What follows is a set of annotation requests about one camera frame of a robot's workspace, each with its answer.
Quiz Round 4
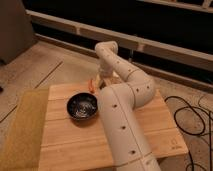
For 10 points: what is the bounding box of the black cable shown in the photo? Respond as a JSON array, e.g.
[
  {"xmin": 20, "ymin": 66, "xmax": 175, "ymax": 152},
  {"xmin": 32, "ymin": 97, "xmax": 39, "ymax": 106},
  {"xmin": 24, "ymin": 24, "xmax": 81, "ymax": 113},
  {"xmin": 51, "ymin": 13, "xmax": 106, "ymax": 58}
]
[{"xmin": 164, "ymin": 95, "xmax": 213, "ymax": 171}]

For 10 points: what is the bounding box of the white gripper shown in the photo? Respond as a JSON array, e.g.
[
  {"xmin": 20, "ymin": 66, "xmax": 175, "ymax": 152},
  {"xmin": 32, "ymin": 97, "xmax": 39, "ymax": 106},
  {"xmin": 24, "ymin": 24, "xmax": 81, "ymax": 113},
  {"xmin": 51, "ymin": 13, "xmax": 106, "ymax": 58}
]
[{"xmin": 96, "ymin": 75, "xmax": 114, "ymax": 89}]

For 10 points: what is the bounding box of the grey cabinet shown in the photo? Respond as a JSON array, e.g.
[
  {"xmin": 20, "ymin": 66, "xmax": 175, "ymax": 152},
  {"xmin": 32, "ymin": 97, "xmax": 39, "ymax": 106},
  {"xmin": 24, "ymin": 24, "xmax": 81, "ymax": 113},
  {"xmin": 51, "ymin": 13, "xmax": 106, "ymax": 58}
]
[{"xmin": 0, "ymin": 0, "xmax": 37, "ymax": 64}]

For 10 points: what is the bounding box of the orange carrot toy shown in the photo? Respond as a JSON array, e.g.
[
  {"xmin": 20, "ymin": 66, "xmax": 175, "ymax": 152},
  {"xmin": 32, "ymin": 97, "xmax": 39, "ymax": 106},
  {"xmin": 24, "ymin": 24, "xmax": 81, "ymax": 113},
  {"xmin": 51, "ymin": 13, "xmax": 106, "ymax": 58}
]
[{"xmin": 88, "ymin": 79, "xmax": 95, "ymax": 93}]

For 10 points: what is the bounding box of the wooden board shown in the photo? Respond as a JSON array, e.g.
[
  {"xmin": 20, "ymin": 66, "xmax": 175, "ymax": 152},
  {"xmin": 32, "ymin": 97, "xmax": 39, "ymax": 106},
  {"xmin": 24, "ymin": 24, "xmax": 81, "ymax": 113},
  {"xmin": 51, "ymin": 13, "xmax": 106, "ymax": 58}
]
[{"xmin": 39, "ymin": 83, "xmax": 188, "ymax": 171}]

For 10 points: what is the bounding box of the black bowl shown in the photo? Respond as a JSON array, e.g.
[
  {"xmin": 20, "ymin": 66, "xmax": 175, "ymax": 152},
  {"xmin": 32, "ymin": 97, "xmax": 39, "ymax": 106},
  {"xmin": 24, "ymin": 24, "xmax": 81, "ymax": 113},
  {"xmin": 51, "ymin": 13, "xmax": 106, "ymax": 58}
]
[{"xmin": 66, "ymin": 92, "xmax": 98, "ymax": 121}]

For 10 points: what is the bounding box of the white shelf rail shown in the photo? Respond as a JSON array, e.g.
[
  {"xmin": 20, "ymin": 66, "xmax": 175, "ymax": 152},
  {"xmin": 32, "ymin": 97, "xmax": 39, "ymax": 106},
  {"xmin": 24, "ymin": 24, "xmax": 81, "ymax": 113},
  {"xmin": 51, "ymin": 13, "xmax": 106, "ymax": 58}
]
[{"xmin": 27, "ymin": 10, "xmax": 213, "ymax": 72}]

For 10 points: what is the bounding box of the yellow-brown mat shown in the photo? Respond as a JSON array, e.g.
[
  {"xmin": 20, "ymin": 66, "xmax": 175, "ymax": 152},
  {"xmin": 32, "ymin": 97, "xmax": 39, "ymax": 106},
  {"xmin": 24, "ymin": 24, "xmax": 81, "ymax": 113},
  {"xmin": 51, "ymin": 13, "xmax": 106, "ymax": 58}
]
[{"xmin": 0, "ymin": 89, "xmax": 48, "ymax": 171}]

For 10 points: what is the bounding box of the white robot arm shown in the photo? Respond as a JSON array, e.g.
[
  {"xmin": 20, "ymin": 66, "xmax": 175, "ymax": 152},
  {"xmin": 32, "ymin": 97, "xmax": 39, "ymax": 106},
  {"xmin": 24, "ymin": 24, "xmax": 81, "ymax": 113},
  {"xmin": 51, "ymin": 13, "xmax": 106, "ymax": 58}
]
[{"xmin": 95, "ymin": 41, "xmax": 161, "ymax": 171}]

